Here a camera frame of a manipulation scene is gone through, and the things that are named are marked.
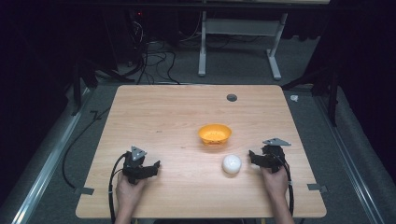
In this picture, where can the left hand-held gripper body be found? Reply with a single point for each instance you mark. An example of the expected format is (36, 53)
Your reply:
(133, 166)

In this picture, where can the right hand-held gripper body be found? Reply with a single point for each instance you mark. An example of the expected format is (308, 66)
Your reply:
(274, 155)

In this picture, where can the white ball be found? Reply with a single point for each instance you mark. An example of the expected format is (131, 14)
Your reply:
(231, 164)

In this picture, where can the orange bowl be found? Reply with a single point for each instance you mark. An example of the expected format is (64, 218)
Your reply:
(214, 134)

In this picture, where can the person's right hand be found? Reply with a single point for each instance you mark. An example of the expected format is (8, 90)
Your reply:
(275, 183)

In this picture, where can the person's left hand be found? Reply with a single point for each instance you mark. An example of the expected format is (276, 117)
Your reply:
(129, 193)

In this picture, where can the grey tape piece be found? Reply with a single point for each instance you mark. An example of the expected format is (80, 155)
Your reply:
(84, 190)
(317, 188)

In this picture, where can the white crumpled scrap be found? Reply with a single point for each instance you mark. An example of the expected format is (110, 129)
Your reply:
(294, 98)

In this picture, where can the grey table grommet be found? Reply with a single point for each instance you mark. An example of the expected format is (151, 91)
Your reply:
(232, 97)

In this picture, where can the black metal stand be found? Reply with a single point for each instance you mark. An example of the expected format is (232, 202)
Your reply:
(77, 90)
(333, 99)

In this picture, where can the silver floor rail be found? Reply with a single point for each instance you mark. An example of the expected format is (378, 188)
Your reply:
(46, 168)
(348, 155)

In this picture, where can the white desk frame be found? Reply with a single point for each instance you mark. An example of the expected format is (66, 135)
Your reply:
(239, 27)

